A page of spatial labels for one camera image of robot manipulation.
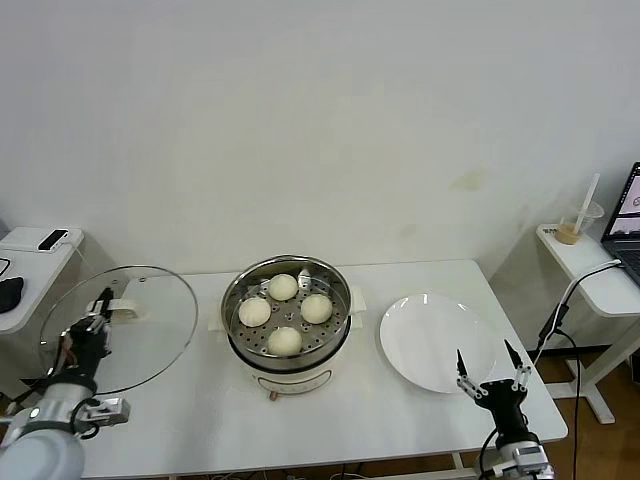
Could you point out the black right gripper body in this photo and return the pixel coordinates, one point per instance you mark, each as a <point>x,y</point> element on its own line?
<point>505,405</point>

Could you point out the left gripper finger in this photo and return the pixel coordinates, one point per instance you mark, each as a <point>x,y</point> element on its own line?
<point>99,307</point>
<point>102,327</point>

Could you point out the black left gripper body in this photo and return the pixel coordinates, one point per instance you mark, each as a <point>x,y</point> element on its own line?
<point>85,347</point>

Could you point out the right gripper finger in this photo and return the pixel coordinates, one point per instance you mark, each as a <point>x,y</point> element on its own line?
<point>467,382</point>
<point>521,375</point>

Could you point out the round glass lid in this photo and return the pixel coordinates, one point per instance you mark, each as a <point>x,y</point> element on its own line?
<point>155,325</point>

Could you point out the white steamed baozi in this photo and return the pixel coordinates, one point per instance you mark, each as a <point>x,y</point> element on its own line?
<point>254,311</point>
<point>285,341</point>
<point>316,309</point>
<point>282,287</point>

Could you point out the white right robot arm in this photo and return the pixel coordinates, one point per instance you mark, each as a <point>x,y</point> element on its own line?
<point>510,447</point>

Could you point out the perforated stainless steamer basket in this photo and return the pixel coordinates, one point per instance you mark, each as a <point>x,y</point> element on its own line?
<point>335,340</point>

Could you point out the white round plate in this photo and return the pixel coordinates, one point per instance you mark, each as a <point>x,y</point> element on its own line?
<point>425,340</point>

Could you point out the white side table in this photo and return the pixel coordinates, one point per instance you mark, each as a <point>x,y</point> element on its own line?
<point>30,285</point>
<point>580,270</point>

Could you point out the black and white phone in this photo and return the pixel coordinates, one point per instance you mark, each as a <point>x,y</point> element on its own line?
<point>52,240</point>

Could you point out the black cloth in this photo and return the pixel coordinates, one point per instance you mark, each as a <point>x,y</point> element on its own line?
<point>10,295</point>

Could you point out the clear plastic drink cup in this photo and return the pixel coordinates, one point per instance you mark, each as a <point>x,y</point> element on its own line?
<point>575,229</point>

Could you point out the dark open laptop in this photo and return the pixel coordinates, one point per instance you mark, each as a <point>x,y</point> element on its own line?
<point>625,240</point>

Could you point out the white electric cooker base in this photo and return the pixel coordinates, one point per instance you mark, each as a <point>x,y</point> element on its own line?
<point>295,382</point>

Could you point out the white drinking straw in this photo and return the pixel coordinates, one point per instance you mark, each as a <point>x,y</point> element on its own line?
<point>590,190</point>

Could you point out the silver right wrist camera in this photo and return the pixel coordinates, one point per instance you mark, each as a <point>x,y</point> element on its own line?
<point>532,452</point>

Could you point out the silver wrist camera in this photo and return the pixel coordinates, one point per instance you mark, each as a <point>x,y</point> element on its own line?
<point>107,410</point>
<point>532,452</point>

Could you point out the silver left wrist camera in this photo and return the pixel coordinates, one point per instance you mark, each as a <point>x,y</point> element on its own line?
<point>107,410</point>

